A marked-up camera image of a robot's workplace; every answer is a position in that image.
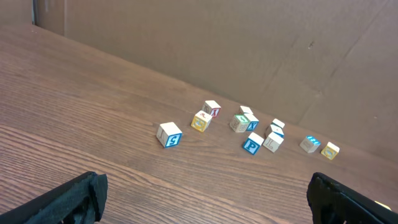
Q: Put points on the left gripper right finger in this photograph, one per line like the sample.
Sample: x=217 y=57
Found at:
x=333 y=202

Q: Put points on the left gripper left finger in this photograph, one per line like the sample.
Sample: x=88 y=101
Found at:
x=80 y=200

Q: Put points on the wooden block yellow side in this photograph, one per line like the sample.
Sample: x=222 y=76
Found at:
x=201 y=121

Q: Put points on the wooden block yellow edge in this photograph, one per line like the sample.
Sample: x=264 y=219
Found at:
x=330 y=151

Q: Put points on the blue top wooden block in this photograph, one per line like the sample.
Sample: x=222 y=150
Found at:
x=310 y=144

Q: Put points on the wooden block letter L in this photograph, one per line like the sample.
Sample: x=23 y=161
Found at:
x=272 y=142

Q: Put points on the wooden block blue side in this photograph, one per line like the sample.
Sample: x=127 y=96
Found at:
x=274 y=129

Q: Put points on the wooden block far blue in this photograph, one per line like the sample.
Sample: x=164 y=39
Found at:
x=278 y=123

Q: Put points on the wooden block blue P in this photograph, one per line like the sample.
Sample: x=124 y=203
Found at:
x=253 y=143

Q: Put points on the wooden block blue five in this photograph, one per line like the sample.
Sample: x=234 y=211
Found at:
x=169 y=135

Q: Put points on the wooden block blue X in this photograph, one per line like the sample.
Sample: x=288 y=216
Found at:
x=253 y=122

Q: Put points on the wooden block green four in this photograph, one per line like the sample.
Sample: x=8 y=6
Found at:
x=239 y=123

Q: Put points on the plain top wooden block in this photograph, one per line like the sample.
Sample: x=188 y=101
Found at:
x=245 y=110

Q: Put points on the cardboard backdrop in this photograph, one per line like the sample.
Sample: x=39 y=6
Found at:
x=329 y=66

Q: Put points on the wooden block red letter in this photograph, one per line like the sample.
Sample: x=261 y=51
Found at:
x=211 y=107

